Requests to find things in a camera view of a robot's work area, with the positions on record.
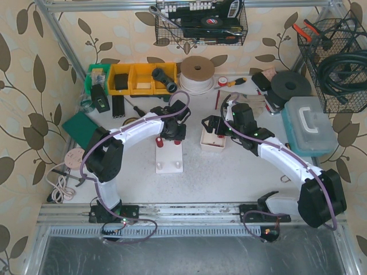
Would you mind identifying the black pipe fitting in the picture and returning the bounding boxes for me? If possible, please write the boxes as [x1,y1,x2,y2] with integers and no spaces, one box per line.
[151,68,177,93]

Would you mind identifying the yellow storage bin row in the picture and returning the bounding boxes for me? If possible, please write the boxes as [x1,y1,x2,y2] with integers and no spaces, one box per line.
[107,62,178,96]

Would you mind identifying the black green meter device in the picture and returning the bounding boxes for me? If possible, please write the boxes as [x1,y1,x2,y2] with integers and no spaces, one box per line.
[91,84,110,113]

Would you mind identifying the red handled tool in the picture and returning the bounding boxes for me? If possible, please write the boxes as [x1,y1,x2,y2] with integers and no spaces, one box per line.
[255,87,273,116]

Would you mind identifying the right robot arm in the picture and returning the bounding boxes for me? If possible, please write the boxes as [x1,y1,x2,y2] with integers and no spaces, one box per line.
[201,100,347,229]

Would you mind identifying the black sanding block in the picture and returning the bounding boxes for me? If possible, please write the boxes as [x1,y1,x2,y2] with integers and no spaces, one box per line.
[251,72,271,92]

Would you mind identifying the small red spring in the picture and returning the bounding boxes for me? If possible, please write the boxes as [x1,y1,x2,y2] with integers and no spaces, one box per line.
[155,137,164,148]

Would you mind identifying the brass padlock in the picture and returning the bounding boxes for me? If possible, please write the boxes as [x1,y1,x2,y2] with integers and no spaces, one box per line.
[280,175,291,183]

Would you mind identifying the red white tape roll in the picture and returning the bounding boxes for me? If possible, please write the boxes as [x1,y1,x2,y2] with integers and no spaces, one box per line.
[218,77,228,87]

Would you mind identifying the black disc spool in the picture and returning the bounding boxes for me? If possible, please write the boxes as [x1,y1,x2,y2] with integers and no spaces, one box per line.
[267,70,312,108]

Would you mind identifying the orange handled pliers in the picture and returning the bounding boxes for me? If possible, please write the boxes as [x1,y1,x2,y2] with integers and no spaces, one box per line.
[292,19,321,43]

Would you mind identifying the white spring tray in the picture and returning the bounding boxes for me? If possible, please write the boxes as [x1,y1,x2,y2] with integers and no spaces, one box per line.
[200,127,226,153]

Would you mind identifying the white cable spool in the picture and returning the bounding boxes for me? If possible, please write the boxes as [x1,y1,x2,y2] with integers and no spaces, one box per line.
[179,56,215,96]

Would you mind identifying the aluminium front rail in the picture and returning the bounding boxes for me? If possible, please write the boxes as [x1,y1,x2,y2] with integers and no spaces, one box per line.
[37,202,348,238]

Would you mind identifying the right wire basket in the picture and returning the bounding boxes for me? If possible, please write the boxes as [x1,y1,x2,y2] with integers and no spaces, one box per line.
[297,17,366,113]

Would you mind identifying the pink sanding disc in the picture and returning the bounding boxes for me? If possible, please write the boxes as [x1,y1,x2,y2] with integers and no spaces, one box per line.
[64,147,85,170]

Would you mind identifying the glass jar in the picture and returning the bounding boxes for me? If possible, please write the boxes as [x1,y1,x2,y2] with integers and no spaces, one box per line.
[79,94,95,113]

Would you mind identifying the wire basket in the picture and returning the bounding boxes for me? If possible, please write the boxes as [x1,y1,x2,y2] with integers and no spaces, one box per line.
[297,17,366,113]
[153,1,248,47]

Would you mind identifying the green notebook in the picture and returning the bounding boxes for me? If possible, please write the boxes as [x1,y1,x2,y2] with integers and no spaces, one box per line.
[62,112,99,149]

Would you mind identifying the brown tape roll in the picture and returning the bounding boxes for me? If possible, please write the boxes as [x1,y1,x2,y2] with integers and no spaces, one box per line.
[122,117,138,126]

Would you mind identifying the black coiled hose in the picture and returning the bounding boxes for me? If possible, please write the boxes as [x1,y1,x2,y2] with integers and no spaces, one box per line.
[317,50,367,98]

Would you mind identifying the teal clear toolbox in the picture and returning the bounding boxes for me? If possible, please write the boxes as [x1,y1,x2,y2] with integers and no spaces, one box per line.
[281,96,338,157]

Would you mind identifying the silver wrench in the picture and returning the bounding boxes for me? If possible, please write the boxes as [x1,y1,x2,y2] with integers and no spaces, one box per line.
[149,6,181,29]

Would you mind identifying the beige work glove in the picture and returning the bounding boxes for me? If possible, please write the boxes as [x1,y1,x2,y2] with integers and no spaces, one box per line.
[215,90,266,118]

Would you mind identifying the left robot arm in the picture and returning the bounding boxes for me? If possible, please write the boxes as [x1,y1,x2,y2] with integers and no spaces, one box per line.
[80,100,191,223]

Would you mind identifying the white peg fixture plate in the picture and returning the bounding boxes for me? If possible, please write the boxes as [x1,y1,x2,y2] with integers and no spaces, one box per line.
[155,139,183,174]

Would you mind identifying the green storage bin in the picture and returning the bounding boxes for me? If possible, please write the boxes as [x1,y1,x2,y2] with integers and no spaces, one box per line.
[84,64,110,95]

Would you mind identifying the yellow black screwdriver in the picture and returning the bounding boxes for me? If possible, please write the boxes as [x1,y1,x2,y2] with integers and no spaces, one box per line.
[215,77,247,89]

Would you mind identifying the small claw hammer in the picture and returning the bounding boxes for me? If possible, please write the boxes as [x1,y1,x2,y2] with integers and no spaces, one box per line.
[52,169,85,187]

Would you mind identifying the yellow handled screwdriver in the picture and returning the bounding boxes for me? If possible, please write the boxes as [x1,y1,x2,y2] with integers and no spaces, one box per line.
[124,97,146,117]

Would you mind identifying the black aluminium extrusion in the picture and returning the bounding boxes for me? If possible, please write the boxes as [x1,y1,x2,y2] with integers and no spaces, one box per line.
[112,96,125,119]

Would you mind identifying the top wire basket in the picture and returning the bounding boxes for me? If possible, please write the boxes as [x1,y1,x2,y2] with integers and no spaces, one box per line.
[153,1,248,47]

